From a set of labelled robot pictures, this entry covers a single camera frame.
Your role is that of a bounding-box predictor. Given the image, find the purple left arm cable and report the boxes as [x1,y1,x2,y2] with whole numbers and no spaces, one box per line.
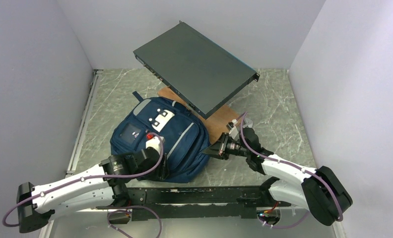
[2,132,165,228]

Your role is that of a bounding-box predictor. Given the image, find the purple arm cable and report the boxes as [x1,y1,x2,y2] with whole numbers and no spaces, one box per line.
[2,132,165,228]
[237,112,344,230]

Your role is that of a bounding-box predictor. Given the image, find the navy blue student backpack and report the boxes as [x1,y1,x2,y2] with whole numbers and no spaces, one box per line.
[110,91,210,183]

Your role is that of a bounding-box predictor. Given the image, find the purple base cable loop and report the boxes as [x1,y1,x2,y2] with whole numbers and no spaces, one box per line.
[107,205,163,238]

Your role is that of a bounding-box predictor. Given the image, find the brown wooden base board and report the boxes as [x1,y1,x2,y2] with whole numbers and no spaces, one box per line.
[157,87,239,144]

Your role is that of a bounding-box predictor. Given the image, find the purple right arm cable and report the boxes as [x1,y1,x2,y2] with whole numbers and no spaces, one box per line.
[237,112,344,230]

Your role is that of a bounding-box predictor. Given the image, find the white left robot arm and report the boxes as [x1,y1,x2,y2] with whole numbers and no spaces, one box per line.
[16,147,165,234]

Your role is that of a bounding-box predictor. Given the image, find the red handled adjustable wrench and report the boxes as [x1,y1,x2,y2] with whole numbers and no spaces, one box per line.
[242,118,253,128]

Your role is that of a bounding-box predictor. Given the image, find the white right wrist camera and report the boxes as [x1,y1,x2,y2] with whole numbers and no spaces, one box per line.
[226,119,239,140]

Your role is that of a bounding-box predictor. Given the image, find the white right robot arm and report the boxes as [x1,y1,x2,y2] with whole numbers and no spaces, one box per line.
[203,128,353,226]

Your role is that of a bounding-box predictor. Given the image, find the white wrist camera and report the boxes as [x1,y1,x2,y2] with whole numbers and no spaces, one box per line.
[226,119,239,140]
[145,133,165,156]

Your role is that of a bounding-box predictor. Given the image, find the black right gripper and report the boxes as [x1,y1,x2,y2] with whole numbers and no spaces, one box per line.
[202,132,250,160]

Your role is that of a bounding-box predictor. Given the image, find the dark grey rack unit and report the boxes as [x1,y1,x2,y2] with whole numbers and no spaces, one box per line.
[133,21,260,119]

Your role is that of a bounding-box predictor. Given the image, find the black front rail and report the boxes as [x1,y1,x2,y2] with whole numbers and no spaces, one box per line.
[111,186,289,219]

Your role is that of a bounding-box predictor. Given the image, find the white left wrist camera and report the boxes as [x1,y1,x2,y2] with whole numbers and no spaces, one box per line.
[145,133,165,156]

